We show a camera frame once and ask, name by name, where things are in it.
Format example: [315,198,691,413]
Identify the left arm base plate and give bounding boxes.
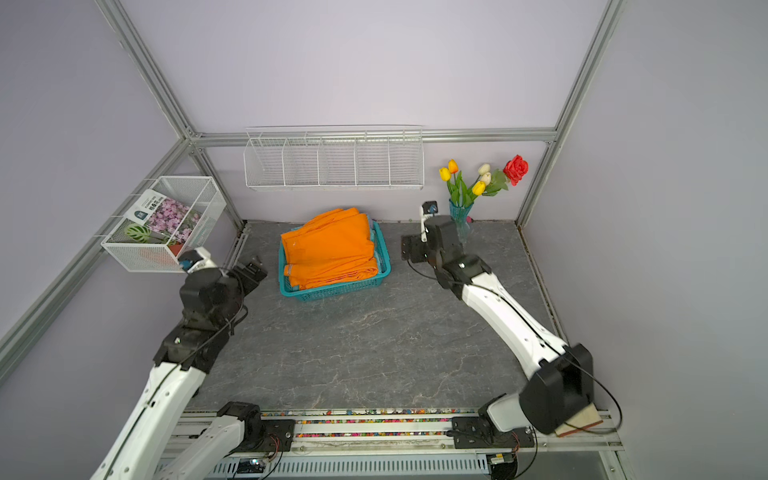
[237,418,296,453]

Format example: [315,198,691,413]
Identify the white wire wall shelf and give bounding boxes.
[243,125,425,190]

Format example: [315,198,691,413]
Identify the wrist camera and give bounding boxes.
[420,200,438,243]
[178,247,218,274]

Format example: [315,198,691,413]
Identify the pink flower plant pot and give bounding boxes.
[123,198,201,256]

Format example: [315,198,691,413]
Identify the orange pants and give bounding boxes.
[281,208,379,290]

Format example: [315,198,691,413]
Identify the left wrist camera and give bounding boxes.
[178,247,218,274]

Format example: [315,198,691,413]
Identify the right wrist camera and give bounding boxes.
[420,200,438,243]

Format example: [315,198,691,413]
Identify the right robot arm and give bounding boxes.
[401,214,595,434]

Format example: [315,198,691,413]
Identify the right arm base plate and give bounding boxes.
[445,416,536,450]

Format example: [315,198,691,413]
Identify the yellow tulip bunch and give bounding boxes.
[439,159,510,208]

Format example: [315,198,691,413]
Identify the glass vase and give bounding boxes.
[449,201,474,244]

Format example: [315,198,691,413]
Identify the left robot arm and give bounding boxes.
[93,248,267,479]

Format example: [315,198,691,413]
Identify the white wire side basket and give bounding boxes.
[101,176,226,273]

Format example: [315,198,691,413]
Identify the teal plastic basket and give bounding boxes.
[278,220,392,302]

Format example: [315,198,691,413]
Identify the red rose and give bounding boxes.
[502,155,529,186]

